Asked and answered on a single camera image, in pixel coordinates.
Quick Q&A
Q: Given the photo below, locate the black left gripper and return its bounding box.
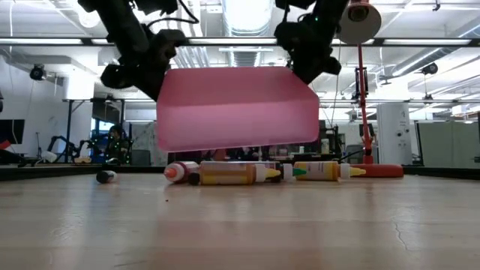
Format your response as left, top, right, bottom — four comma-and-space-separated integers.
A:
100, 37, 177, 102

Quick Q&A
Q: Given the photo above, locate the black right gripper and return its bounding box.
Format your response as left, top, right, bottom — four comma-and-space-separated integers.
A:
286, 37, 343, 86

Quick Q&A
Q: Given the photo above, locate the pink translucent plastic bin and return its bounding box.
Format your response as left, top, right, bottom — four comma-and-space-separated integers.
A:
155, 66, 321, 154

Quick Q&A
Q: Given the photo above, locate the large orange cap coloring bottle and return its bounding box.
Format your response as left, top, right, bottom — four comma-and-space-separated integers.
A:
163, 160, 201, 185

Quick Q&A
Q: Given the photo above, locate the large yellow cap coloring bottle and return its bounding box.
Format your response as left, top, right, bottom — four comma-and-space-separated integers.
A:
293, 160, 368, 182
197, 161, 282, 186

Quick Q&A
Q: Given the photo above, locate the large green cap coloring bottle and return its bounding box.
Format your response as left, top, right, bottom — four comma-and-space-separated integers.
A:
268, 162, 308, 184

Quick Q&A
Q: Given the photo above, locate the background robot with green lights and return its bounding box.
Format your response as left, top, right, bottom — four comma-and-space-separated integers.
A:
103, 124, 133, 166

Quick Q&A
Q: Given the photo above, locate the white cabinet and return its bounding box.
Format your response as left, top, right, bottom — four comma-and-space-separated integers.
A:
376, 102, 413, 166

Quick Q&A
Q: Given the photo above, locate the red desk lamp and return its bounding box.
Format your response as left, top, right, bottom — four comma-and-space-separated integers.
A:
339, 0, 405, 179

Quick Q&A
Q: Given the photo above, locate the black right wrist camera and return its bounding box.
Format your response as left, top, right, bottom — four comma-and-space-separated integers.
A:
274, 21, 301, 50

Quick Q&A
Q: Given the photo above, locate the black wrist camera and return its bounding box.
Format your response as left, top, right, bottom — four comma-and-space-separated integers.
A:
155, 28, 188, 49
274, 21, 301, 50

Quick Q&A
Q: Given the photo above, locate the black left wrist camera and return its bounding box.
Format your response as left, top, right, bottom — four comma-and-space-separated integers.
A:
155, 28, 188, 49

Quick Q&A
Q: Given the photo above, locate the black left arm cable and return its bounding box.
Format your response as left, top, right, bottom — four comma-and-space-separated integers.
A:
145, 0, 200, 29

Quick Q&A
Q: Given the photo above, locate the black overhead frame bar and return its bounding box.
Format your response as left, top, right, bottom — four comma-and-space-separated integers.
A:
0, 36, 480, 47

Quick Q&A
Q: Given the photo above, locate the silver ceiling air duct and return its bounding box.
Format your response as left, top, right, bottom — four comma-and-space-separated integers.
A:
220, 0, 275, 68

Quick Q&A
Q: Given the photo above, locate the black metal stand frame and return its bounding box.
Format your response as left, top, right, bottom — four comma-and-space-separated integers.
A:
61, 97, 127, 164

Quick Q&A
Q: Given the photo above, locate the black ceiling mounted camera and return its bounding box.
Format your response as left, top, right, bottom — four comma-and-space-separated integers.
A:
28, 64, 48, 82
420, 61, 440, 76

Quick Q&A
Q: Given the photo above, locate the black aluminium table frame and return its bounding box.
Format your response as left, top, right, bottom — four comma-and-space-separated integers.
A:
0, 164, 480, 182

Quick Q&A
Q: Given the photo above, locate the black wall monitor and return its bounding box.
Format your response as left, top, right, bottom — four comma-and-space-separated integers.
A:
0, 118, 26, 146

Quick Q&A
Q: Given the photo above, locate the grey partition wall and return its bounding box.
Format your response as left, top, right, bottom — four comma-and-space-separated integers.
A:
415, 120, 480, 168

